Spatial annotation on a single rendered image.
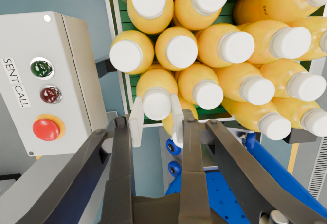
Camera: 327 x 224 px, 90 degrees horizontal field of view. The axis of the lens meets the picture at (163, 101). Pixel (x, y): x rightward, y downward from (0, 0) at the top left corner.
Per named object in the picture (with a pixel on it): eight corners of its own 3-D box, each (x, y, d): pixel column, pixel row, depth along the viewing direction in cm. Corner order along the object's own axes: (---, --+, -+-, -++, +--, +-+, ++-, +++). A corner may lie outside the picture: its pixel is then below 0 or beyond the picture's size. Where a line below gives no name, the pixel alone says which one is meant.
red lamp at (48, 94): (45, 102, 23) (40, 105, 22) (41, 87, 22) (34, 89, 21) (62, 100, 23) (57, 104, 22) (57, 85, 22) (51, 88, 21)
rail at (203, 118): (132, 122, 41) (130, 129, 38) (132, 119, 41) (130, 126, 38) (289, 109, 42) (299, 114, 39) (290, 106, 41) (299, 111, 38)
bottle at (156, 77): (176, 77, 41) (191, 106, 23) (154, 94, 42) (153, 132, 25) (159, 54, 38) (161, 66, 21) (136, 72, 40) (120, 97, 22)
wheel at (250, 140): (244, 150, 42) (252, 153, 41) (245, 135, 41) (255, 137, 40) (247, 141, 46) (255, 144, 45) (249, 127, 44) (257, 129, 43)
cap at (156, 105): (176, 104, 23) (177, 109, 22) (154, 119, 24) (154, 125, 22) (159, 82, 22) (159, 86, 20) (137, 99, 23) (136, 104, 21)
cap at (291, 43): (303, 29, 22) (316, 28, 20) (293, 59, 23) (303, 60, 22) (276, 26, 22) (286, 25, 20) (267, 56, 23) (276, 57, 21)
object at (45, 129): (41, 138, 25) (36, 143, 24) (33, 117, 24) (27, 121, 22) (65, 136, 25) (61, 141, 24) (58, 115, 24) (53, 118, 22)
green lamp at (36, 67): (37, 77, 22) (30, 79, 20) (31, 60, 21) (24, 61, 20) (54, 76, 22) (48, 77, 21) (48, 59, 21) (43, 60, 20)
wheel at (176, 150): (176, 159, 41) (182, 155, 42) (175, 144, 40) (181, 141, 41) (165, 151, 44) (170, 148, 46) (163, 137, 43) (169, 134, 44)
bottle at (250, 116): (241, 98, 45) (294, 135, 28) (216, 107, 46) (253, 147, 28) (236, 75, 43) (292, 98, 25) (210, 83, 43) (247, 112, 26)
